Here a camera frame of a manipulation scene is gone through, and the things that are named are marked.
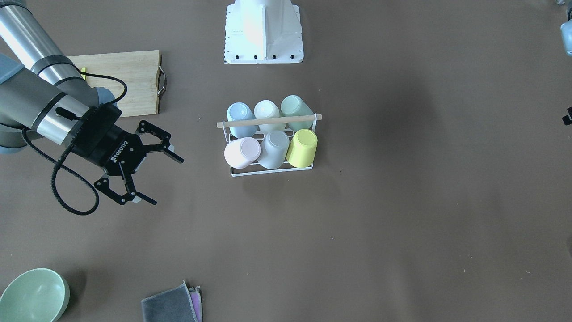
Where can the white wire cup holder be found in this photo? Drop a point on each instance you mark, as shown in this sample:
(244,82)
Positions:
(255,168)

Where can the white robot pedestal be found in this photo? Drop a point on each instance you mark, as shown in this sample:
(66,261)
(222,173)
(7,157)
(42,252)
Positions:
(263,32)

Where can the mint green cup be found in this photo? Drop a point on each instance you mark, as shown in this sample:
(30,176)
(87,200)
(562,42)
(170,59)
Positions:
(294,106)

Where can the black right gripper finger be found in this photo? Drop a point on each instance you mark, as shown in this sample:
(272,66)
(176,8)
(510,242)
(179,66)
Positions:
(161,144)
(130,194)

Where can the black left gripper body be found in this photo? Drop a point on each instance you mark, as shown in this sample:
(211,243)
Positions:
(566,120)

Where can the green bowl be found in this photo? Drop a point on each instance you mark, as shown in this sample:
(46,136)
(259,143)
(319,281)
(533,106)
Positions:
(38,295)

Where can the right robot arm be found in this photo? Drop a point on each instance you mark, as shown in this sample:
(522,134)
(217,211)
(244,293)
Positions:
(47,105)

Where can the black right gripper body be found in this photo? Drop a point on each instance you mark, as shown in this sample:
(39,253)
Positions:
(117,151)

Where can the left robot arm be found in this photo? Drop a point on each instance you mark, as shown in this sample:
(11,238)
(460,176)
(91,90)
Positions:
(566,32)

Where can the light blue cup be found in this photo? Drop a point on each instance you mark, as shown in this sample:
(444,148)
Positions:
(239,112)

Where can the grey folded cloth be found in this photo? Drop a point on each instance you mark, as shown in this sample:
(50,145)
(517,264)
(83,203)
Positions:
(181,304)

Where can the pink cup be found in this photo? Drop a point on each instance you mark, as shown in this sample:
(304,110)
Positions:
(242,152)

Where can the yellow cup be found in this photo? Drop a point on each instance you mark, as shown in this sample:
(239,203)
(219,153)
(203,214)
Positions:
(302,149)

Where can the wooden cutting board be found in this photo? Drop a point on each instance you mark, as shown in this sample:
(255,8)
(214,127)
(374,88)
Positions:
(140,70)

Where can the grey cup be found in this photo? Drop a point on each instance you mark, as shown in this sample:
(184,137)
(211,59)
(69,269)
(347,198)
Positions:
(273,150)

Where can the white cup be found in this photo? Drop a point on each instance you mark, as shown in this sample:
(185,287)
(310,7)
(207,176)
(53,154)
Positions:
(266,109)

